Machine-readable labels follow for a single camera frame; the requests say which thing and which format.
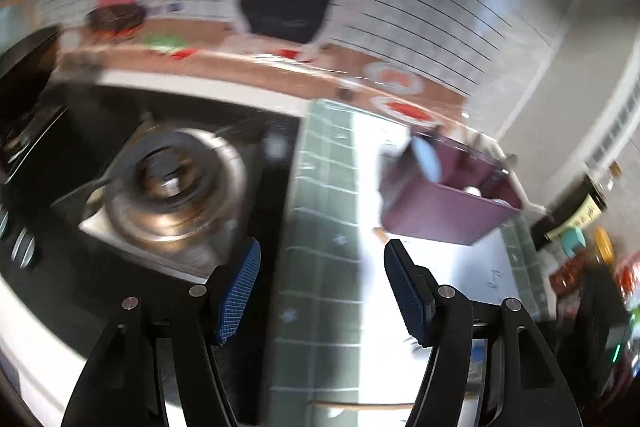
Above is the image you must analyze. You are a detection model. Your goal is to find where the light blue plastic spoon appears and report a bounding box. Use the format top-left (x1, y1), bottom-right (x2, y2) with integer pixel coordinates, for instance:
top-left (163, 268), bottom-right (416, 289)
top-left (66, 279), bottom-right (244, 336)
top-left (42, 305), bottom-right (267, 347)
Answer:
top-left (410, 135), bottom-right (442, 183)

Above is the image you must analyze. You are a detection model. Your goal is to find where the brown wooden spoon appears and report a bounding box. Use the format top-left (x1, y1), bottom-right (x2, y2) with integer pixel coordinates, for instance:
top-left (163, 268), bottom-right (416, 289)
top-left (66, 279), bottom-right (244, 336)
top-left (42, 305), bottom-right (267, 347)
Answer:
top-left (373, 228), bottom-right (390, 244)

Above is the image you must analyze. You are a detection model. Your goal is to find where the small spoon white ball end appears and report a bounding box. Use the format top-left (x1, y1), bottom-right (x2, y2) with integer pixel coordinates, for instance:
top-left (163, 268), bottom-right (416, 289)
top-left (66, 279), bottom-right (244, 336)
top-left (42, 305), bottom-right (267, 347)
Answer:
top-left (463, 186), bottom-right (482, 197)

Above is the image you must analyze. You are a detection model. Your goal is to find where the chili jar yellow lid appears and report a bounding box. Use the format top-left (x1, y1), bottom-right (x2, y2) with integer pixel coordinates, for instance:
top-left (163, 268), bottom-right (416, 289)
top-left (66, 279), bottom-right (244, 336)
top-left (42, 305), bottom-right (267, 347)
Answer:
top-left (549, 227), bottom-right (616, 298)

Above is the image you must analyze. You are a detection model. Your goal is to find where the orange capped plastic bottle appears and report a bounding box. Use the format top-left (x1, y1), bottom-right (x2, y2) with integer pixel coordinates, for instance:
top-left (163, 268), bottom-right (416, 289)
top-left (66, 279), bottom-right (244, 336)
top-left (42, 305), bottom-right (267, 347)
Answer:
top-left (614, 251), bottom-right (640, 311)

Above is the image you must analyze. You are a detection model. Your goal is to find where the green checkered table mat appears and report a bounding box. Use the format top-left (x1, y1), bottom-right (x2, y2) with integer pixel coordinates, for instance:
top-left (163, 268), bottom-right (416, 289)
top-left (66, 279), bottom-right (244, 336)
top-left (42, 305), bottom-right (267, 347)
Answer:
top-left (269, 98), bottom-right (551, 427)

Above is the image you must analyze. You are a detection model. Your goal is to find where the salt shaker teal cap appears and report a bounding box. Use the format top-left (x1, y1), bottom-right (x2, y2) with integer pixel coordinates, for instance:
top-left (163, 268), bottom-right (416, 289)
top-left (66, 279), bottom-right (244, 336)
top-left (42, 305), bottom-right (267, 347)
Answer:
top-left (560, 227), bottom-right (586, 258)

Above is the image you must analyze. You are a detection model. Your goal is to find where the purple plastic utensil holder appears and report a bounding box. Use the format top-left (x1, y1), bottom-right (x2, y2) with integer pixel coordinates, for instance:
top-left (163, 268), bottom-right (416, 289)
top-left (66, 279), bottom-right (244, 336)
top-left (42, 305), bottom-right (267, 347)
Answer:
top-left (378, 131), bottom-right (522, 246)

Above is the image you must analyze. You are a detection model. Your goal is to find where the soy sauce bottle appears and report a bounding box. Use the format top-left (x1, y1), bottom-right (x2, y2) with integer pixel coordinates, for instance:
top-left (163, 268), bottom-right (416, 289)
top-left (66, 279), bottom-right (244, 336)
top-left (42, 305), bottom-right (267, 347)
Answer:
top-left (529, 161), bottom-right (622, 251)

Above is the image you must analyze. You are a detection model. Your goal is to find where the black gas stove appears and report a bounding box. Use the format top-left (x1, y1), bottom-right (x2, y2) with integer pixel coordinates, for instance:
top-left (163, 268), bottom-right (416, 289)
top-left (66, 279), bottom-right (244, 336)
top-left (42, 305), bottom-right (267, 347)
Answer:
top-left (0, 76), bottom-right (306, 358)

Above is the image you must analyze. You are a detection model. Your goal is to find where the white wall vent grille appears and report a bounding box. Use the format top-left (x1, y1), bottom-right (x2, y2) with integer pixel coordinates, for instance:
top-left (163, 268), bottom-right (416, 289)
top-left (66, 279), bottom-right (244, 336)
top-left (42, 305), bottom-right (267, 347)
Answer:
top-left (586, 80), bottom-right (640, 169)

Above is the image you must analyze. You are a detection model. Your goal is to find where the black frying pan orange handle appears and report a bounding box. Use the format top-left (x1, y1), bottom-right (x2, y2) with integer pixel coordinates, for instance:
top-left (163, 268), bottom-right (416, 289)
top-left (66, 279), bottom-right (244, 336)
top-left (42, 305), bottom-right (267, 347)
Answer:
top-left (1, 25), bottom-right (62, 77)

